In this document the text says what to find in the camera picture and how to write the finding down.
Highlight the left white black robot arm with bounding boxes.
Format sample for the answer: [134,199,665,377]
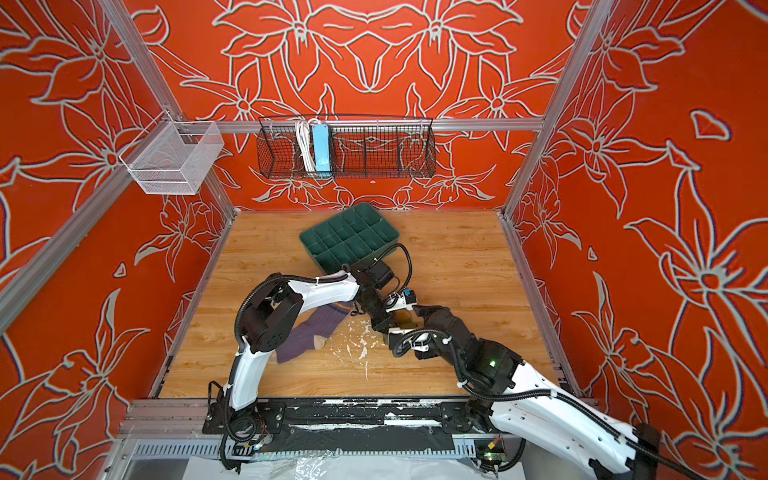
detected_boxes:
[203,258,417,444]

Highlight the green compartment tray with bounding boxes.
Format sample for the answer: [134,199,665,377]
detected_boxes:
[299,202,400,274]

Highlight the purple striped sock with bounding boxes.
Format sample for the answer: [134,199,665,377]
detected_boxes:
[276,302,353,364]

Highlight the green striped sock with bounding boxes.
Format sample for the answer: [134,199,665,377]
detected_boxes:
[393,309,419,329]

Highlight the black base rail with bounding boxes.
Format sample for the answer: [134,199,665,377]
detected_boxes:
[202,396,520,460]

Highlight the white cable bundle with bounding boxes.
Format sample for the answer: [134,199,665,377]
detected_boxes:
[295,119,314,174]

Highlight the light blue box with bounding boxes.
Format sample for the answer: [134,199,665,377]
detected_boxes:
[311,123,331,176]

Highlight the black wire basket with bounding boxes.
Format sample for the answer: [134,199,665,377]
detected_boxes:
[256,115,437,180]

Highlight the clear acrylic box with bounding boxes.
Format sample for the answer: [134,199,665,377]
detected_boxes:
[120,121,224,195]

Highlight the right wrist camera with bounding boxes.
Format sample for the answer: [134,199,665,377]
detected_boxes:
[406,332,450,357]

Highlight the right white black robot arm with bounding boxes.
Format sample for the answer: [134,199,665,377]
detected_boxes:
[387,305,699,479]

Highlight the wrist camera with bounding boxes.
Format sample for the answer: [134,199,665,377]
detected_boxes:
[384,288,418,312]
[406,332,450,357]

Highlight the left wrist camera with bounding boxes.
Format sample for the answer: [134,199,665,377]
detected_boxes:
[384,288,418,312]

